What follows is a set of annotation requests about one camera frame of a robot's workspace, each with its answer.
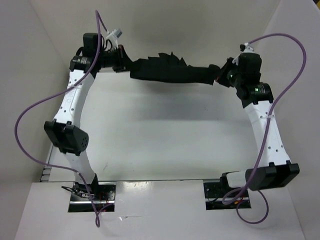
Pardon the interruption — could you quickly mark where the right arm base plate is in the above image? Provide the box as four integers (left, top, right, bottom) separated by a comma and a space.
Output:
203, 178, 252, 211

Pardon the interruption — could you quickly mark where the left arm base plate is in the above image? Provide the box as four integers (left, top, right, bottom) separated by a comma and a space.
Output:
62, 182, 116, 213

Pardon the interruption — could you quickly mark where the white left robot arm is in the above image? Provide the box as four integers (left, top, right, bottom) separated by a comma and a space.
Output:
44, 29, 125, 200

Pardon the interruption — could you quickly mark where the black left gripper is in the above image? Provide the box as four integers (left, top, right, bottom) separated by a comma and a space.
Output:
96, 44, 138, 73

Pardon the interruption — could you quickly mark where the black skirt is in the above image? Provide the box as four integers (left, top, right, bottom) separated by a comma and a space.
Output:
130, 53, 221, 85

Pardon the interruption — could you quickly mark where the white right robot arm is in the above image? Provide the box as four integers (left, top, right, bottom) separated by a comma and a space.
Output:
217, 52, 300, 197

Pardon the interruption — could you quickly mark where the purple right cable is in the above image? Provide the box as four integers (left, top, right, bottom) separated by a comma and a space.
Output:
221, 32, 307, 224

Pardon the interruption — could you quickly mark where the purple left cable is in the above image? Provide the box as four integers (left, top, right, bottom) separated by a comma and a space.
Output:
14, 9, 114, 228

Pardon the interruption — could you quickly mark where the purple cable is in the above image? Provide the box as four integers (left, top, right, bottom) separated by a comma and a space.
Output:
221, 32, 307, 224
14, 9, 114, 228

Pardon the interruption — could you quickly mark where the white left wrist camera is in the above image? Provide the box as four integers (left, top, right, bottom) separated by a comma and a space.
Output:
105, 28, 123, 50

